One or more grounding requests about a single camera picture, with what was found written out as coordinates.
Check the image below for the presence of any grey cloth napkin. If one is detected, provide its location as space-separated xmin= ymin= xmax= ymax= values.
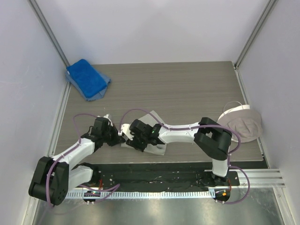
xmin=119 ymin=109 xmax=166 ymax=156

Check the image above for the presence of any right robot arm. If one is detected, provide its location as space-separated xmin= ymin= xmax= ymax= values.
xmin=121 ymin=117 xmax=233 ymax=185

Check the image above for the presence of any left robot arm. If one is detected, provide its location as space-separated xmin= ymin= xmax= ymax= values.
xmin=28 ymin=114 xmax=124 ymax=206

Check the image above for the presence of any light blue mesh cloth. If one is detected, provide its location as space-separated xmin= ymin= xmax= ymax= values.
xmin=66 ymin=72 xmax=111 ymax=101

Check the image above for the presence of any blue folded towel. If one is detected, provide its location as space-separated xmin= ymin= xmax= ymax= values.
xmin=66 ymin=59 xmax=106 ymax=98

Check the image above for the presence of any grey cloth pile in bowl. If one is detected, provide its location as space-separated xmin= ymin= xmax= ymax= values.
xmin=217 ymin=101 xmax=263 ymax=143

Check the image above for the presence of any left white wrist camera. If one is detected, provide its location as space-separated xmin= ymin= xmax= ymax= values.
xmin=103 ymin=113 xmax=112 ymax=120

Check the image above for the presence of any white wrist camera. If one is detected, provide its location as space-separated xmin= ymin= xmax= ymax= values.
xmin=119 ymin=124 xmax=134 ymax=141
xmin=103 ymin=113 xmax=112 ymax=120

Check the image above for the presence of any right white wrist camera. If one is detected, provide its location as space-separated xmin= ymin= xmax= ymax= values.
xmin=119 ymin=124 xmax=134 ymax=141

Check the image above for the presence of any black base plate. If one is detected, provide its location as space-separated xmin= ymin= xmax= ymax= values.
xmin=95 ymin=162 xmax=240 ymax=187

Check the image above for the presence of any white slotted cable duct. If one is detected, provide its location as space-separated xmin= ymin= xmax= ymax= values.
xmin=65 ymin=189 xmax=215 ymax=200

